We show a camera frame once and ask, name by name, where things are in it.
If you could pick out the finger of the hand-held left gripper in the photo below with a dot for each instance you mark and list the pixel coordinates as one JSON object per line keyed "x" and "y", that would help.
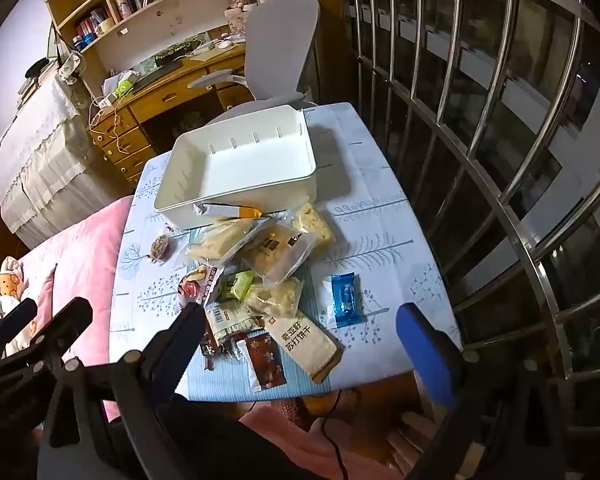
{"x": 70, "y": 317}
{"x": 12, "y": 317}

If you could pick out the rice crisp clear packet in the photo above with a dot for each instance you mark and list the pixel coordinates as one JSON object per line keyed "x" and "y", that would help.
{"x": 275, "y": 297}

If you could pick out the clear bread packet black label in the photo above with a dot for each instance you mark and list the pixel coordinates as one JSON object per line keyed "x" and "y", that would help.
{"x": 275, "y": 252}

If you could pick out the clear cracker packet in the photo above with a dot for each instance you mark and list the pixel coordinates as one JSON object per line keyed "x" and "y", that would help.
{"x": 215, "y": 245}

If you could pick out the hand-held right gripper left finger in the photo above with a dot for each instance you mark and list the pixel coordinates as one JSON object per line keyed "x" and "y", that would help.
{"x": 187, "y": 325}

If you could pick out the cartoon print plush cloth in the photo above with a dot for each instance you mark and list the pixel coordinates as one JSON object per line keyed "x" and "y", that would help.
{"x": 2, "y": 285}

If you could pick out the white plastic storage box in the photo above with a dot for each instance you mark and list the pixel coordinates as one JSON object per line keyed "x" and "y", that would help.
{"x": 240, "y": 165}

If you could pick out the green tissue packet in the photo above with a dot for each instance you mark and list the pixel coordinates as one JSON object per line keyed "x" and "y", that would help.
{"x": 122, "y": 85}

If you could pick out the green pastry packet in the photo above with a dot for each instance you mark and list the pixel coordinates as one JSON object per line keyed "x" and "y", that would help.
{"x": 235, "y": 285}

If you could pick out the white lace cloth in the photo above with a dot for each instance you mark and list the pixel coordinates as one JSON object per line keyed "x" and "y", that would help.
{"x": 35, "y": 150}

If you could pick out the red apple print packet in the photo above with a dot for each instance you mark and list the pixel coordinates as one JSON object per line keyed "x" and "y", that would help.
{"x": 195, "y": 282}

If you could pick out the white soda cracker packet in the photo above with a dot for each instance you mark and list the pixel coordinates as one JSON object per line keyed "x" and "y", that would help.
{"x": 305, "y": 345}

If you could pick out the yellow cake clear packet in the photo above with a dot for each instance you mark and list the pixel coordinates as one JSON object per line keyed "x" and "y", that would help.
{"x": 316, "y": 222}

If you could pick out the blue candy packet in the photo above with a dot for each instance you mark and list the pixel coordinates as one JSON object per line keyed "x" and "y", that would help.
{"x": 345, "y": 300}

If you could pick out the floral pouch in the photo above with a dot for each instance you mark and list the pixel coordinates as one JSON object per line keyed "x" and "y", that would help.
{"x": 72, "y": 67}

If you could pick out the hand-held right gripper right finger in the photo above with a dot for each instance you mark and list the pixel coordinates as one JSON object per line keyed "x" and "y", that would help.
{"x": 425, "y": 355}

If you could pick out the tree print tablecloth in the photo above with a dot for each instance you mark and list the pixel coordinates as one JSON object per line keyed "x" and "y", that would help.
{"x": 380, "y": 220}

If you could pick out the wooden bookshelf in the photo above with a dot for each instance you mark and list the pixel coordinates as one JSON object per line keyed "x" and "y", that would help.
{"x": 130, "y": 10}

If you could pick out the black sign gold lettering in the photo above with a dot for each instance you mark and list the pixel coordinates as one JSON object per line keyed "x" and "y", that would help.
{"x": 177, "y": 50}

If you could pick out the round nut candy red wrapper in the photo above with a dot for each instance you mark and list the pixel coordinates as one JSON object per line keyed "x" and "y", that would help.
{"x": 159, "y": 249}

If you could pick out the row of colourful books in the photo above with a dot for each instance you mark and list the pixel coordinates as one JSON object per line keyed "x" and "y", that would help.
{"x": 92, "y": 22}

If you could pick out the wooden desk with drawers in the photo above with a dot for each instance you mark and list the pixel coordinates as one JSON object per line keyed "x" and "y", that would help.
{"x": 145, "y": 105}

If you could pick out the grey office chair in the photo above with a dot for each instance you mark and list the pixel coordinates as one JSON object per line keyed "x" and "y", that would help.
{"x": 280, "y": 30}

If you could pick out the dark red small packet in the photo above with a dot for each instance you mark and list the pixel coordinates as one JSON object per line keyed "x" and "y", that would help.
{"x": 211, "y": 347}

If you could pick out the brown star print packet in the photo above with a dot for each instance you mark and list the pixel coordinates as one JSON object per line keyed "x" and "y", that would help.
{"x": 262, "y": 362}

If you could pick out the black keyboard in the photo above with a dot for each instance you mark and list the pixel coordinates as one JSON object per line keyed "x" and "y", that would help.
{"x": 157, "y": 77}

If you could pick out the silver packet with orange end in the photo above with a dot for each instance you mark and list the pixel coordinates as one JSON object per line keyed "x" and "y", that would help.
{"x": 227, "y": 208}

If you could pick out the white barcode biscuit packet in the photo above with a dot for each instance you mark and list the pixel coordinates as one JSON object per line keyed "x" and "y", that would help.
{"x": 225, "y": 322}

